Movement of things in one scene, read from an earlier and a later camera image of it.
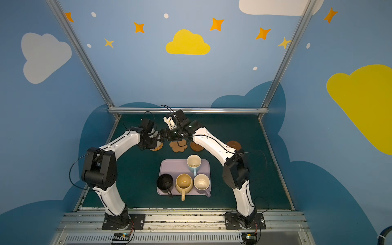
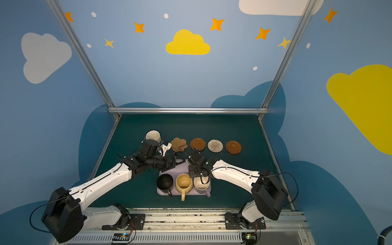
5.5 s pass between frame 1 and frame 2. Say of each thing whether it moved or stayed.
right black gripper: moved
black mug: stayed
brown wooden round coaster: stayed
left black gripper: moved
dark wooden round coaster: stayed
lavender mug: stayed
